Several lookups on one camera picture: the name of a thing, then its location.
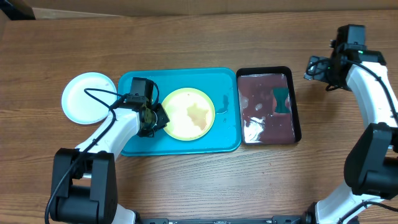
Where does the yellow plate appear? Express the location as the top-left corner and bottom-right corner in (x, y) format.
(162, 88), (215, 141)

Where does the green sponge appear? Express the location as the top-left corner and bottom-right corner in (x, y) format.
(273, 88), (290, 114)

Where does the light blue plate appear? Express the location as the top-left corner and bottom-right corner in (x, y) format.
(62, 72), (117, 124)

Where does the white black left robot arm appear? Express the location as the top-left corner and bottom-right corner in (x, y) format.
(44, 103), (169, 223)

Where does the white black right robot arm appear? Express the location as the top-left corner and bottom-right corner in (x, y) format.
(301, 50), (397, 223)

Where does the teal plastic tray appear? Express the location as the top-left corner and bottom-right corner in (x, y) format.
(118, 67), (242, 157)

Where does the black tray with water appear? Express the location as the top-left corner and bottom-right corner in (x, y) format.
(236, 66), (302, 145)

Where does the cardboard panel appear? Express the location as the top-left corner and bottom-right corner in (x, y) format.
(26, 0), (397, 16)

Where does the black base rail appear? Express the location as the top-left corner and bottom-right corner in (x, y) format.
(136, 214), (316, 224)

